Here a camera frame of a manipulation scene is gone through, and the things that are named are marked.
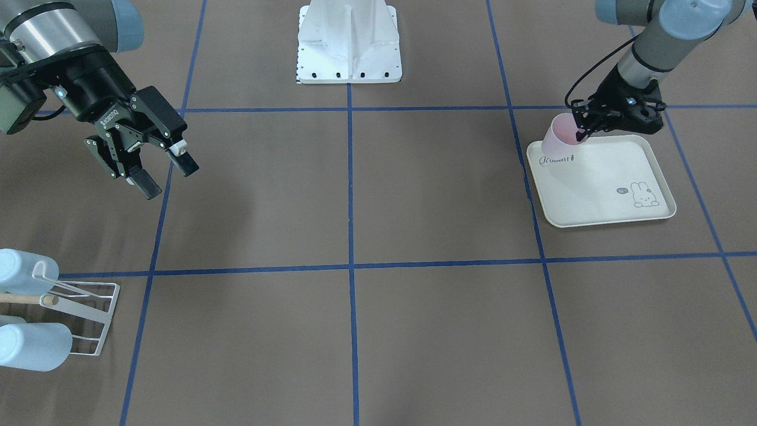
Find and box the pink cup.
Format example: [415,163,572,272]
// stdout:
[539,113,588,167]

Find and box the cream plastic tray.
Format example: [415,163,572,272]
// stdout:
[526,135,678,228]

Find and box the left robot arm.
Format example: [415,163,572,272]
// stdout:
[565,1,755,142]

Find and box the white wire cup rack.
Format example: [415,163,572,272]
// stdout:
[2,280,121,357]

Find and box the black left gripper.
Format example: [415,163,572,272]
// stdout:
[571,67,666,143]

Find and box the white pedestal column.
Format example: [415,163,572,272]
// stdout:
[296,1,403,85]

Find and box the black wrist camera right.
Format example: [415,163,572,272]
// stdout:
[1,78,47,135]

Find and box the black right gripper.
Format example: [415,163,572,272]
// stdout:
[35,47,199,200]

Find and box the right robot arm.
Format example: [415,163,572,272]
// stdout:
[1,1,198,199]

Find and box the light blue cup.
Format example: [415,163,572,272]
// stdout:
[1,248,59,295]
[1,315,73,372]

